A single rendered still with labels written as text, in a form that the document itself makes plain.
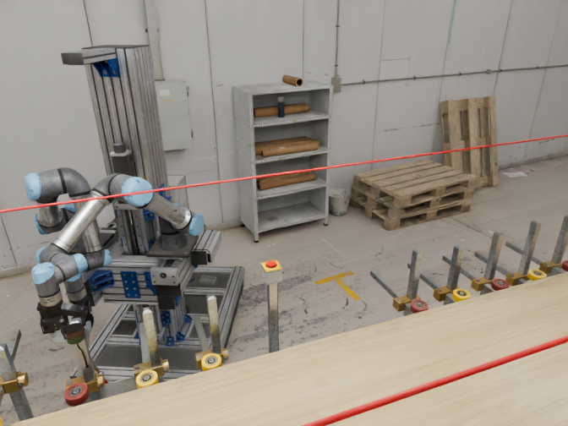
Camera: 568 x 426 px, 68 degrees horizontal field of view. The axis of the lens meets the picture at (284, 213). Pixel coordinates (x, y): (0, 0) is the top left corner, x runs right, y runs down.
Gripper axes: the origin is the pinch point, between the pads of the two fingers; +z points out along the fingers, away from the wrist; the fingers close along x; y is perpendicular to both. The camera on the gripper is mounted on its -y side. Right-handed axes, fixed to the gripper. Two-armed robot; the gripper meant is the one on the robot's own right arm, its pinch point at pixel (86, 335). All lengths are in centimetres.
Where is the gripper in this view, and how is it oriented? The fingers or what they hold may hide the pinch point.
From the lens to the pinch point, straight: 221.7
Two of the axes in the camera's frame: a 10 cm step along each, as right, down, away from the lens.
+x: -9.4, 1.6, -3.1
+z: 0.1, 9.1, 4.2
